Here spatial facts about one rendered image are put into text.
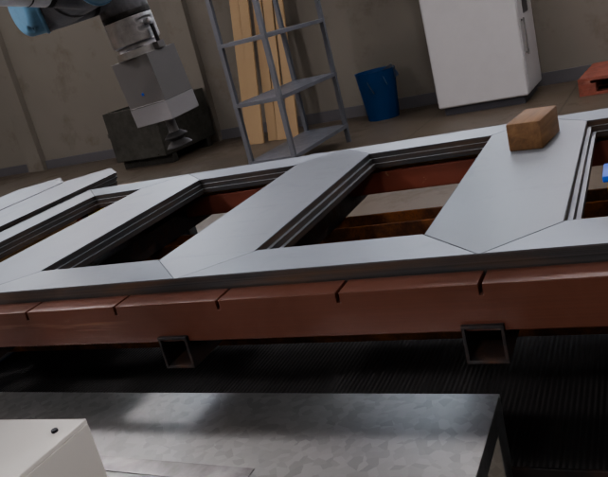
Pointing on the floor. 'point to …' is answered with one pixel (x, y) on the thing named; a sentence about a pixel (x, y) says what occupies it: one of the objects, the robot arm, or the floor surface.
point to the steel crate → (192, 123)
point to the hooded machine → (481, 53)
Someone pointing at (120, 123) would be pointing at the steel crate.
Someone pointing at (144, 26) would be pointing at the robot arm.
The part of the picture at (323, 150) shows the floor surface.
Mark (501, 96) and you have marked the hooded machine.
